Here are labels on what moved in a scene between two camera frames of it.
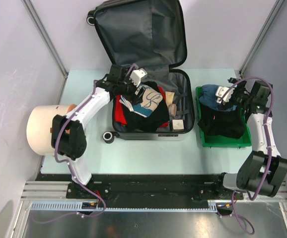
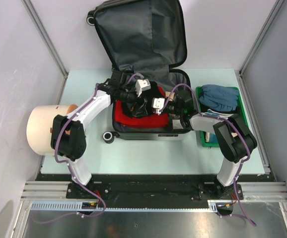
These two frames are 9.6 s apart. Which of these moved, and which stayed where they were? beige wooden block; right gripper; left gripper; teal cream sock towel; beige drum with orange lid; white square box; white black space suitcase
Moved: teal cream sock towel; right gripper
Stayed: white square box; beige drum with orange lid; beige wooden block; left gripper; white black space suitcase
